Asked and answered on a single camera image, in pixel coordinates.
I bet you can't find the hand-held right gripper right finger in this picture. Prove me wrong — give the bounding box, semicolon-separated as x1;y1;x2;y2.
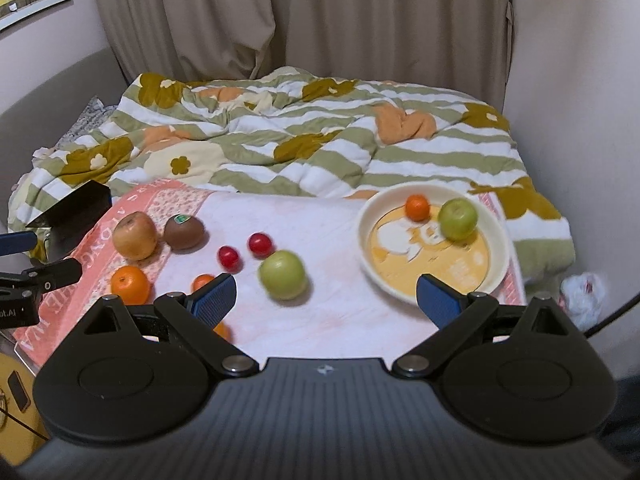
392;274;568;379

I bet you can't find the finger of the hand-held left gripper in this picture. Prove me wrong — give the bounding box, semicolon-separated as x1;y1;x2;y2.
0;231;39;257
0;258;83;293

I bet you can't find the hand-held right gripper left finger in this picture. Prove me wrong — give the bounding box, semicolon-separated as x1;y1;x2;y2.
82;273;259;377

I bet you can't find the orange mandarin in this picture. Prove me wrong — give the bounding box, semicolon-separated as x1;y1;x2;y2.
110;266;151;305
192;273;232;339
405;195;431;223

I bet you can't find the red cherry tomato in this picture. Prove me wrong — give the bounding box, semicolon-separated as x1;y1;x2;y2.
248;232;274;260
218;245;242;274

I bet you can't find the cream bowl with cartoon print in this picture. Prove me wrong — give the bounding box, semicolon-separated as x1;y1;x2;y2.
356;182;511;307

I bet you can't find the large green apple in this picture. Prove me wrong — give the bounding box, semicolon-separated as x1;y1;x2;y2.
258;250;307;301

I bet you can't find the brown kiwi with green sticker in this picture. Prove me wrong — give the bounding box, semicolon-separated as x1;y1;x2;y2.
164;214;206;251

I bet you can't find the brownish apple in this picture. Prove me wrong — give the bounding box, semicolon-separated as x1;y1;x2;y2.
112;211;159;261

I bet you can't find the black box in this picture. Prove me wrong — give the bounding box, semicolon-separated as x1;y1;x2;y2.
25;180;114;263

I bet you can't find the dark smartphone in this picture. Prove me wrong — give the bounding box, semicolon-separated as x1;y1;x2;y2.
7;371;32;414

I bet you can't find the small green apple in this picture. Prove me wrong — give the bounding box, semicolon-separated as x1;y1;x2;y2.
438;198;480;241

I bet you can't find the pink and white towel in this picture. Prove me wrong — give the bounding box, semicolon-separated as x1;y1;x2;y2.
12;177;527;367

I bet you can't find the yellow wooden box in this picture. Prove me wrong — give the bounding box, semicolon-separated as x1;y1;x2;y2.
0;351;52;467

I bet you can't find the grey patterned cloth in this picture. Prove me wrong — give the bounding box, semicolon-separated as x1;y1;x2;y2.
54;96;119;152

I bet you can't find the white plastic bag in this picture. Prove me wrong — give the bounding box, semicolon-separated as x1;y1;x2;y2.
559;272;611;331

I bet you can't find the grey headboard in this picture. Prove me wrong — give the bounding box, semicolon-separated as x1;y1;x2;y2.
0;47;127;196

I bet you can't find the green striped floral blanket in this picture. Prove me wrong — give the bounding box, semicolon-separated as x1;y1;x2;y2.
7;66;576;292

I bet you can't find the beige curtain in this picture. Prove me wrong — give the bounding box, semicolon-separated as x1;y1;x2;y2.
87;0;517;92

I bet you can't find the black cable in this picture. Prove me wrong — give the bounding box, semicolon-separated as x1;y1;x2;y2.
581;291;640;339

